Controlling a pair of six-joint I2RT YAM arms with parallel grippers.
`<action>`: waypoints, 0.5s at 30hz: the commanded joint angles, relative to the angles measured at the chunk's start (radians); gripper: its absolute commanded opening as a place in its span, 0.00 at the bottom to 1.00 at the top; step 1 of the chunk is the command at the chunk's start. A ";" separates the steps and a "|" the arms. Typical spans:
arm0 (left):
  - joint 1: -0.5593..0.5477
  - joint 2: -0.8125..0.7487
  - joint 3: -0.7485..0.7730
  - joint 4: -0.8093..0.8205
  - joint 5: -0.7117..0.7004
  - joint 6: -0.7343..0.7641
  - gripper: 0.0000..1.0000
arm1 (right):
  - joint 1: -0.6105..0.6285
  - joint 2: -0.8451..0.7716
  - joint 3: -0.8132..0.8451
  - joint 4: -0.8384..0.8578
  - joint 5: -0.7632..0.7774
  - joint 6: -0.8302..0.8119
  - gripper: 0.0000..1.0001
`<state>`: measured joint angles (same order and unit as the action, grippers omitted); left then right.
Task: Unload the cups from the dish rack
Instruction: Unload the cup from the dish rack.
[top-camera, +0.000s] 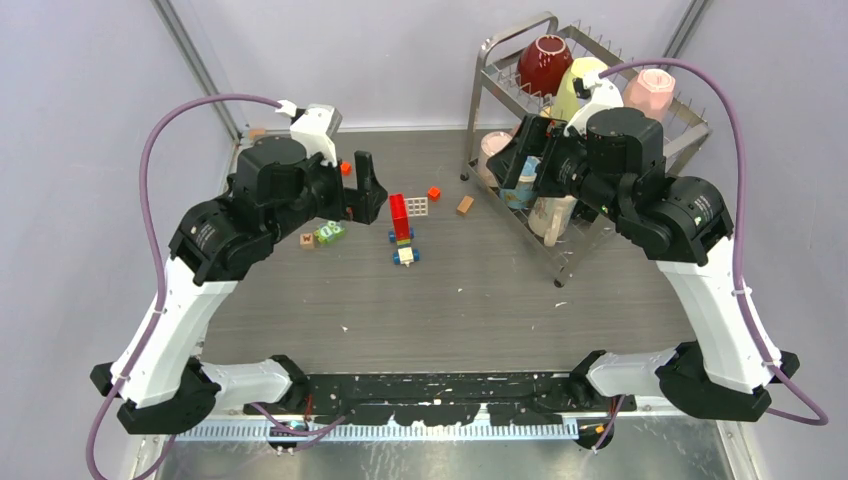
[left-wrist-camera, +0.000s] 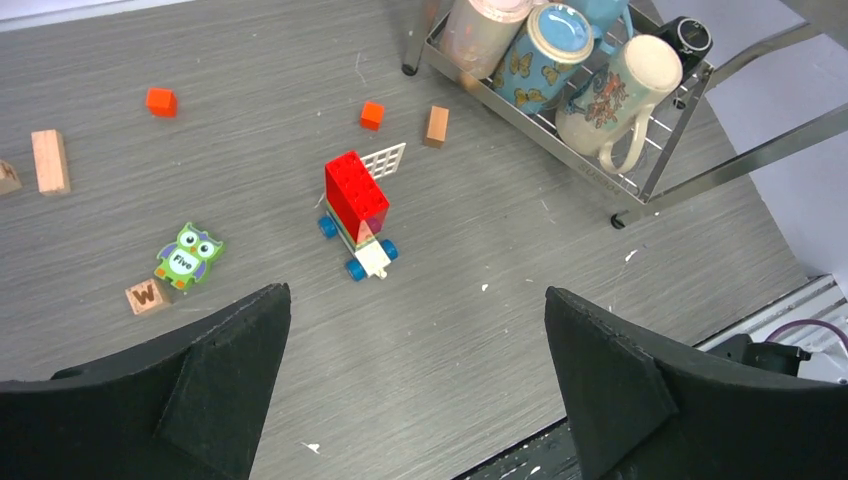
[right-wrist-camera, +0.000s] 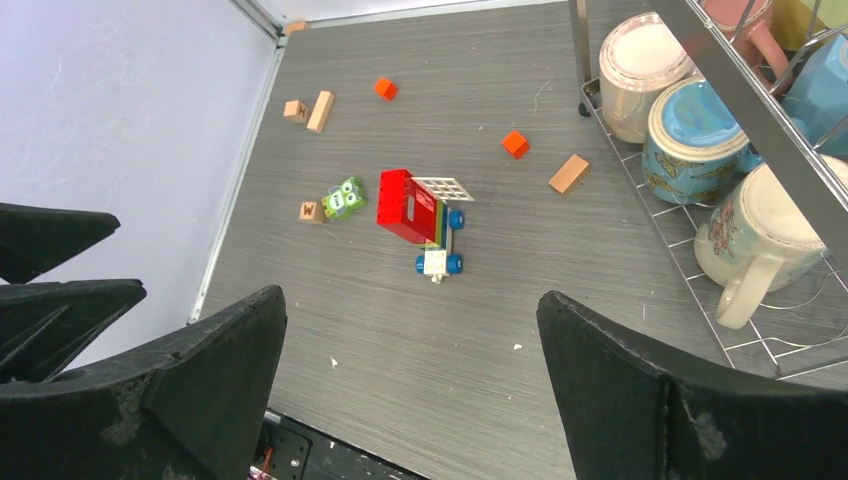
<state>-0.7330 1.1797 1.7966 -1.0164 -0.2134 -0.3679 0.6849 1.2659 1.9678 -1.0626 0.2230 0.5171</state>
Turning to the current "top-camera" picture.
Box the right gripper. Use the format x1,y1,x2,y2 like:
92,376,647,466
486,111,625,223

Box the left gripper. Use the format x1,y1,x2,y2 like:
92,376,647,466
268,145,387,245

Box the pale yellow mug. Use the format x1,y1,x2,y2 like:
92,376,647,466
549,56,611,123

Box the dark red cup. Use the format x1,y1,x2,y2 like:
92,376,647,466
517,34,574,97

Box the pink faceted mug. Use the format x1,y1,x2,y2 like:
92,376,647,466
622,68,676,122

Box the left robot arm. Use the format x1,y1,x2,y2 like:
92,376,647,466
91,137,388,435

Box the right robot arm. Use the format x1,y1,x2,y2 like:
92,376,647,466
487,107,775,422

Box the pink cup lower rack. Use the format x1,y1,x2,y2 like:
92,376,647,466
476,131,512,188

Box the steel dish rack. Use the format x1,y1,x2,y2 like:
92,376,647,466
460,11,713,289

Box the red duplo block tower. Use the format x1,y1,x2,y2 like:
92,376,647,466
389,193,413,245

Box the blue patterned mug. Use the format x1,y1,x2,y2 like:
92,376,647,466
498,156,540,210

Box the white window grid piece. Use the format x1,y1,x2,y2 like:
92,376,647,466
405,197,429,218

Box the orange cube near grid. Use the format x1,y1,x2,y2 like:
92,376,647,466
427,186,442,202

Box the cream floral mug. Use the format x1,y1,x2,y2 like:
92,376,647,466
528,196,578,247

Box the brown wooden block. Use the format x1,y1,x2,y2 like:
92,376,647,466
456,195,474,216

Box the wooden letter cube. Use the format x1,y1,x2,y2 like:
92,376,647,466
299,233,316,250

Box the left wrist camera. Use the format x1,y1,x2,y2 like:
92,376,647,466
289,104,342,168

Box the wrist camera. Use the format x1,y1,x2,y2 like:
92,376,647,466
289,104,342,168
564,70,623,137

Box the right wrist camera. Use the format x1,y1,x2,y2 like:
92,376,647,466
564,70,623,137

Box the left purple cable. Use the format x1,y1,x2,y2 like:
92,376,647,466
84,93,286,480

